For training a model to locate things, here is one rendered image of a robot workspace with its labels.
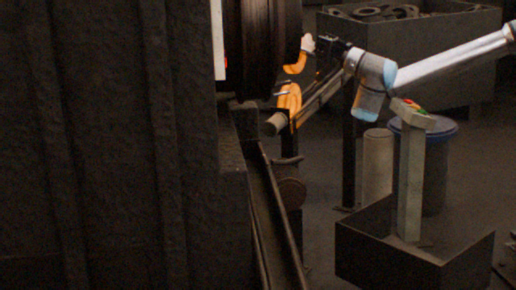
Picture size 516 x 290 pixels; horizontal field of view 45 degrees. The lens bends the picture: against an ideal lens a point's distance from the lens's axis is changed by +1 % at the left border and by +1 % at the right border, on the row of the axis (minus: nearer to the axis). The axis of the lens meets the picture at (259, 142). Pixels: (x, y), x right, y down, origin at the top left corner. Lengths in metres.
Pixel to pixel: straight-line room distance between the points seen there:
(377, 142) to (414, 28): 1.59
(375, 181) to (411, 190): 0.19
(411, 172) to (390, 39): 1.41
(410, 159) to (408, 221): 0.29
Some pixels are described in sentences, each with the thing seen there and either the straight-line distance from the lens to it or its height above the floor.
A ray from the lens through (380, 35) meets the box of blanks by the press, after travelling 3.82.
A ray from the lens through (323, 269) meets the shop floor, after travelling 2.56.
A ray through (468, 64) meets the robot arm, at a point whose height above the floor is 0.86.
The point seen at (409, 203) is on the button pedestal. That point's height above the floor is 0.19.
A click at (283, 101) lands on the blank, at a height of 0.74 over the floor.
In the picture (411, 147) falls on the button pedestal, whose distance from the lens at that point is 2.58.
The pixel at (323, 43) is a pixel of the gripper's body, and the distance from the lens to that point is 2.11.
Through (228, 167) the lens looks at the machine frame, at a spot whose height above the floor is 0.87.
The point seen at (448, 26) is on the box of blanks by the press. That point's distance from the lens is 4.11.
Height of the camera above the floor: 1.35
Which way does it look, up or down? 20 degrees down
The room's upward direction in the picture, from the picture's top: 2 degrees counter-clockwise
